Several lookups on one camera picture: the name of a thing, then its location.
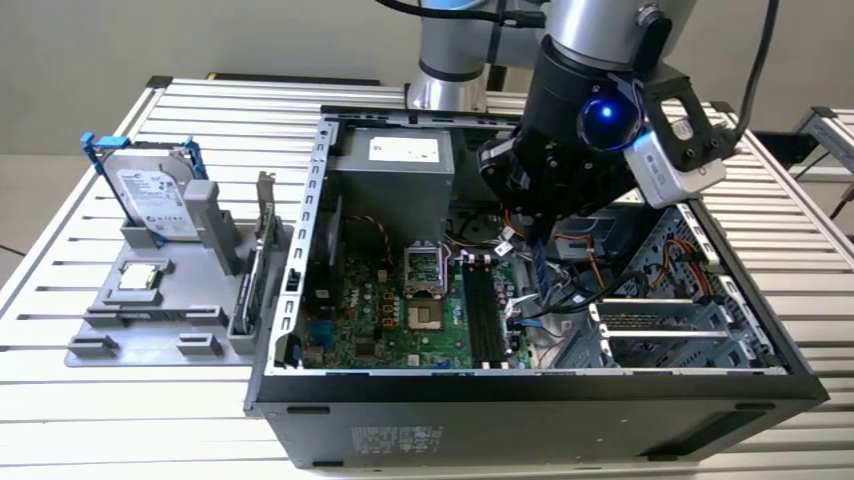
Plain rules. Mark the grey parts rack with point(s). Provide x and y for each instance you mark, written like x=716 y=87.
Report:
x=193 y=280

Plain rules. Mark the black open PC case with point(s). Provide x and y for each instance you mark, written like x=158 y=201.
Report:
x=467 y=425

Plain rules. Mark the metal slat side table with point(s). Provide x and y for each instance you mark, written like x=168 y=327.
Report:
x=829 y=122

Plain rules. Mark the grey power supply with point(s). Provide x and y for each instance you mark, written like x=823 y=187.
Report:
x=393 y=200

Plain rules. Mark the silver CPU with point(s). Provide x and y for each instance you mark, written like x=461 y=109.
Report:
x=140 y=276

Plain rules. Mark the hard disk in blue carrier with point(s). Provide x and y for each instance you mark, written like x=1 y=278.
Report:
x=149 y=190

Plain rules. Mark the socket locking lever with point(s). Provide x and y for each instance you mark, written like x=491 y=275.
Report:
x=444 y=272

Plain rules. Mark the black camera bracket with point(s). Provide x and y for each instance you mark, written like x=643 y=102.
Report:
x=656 y=90

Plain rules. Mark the black RAM slot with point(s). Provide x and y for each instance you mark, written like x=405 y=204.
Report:
x=473 y=310
x=481 y=310
x=491 y=310

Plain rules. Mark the CPU socket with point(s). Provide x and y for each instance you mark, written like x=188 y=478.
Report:
x=424 y=315

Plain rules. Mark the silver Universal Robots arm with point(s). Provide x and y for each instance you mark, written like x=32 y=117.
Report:
x=600 y=30

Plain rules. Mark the green motherboard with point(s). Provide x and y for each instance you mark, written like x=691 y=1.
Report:
x=427 y=350

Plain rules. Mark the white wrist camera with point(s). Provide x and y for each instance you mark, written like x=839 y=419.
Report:
x=673 y=175

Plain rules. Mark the graphics card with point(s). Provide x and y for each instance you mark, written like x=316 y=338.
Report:
x=248 y=295

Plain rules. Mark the perforated metal disk bay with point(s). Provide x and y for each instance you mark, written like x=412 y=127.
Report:
x=667 y=334

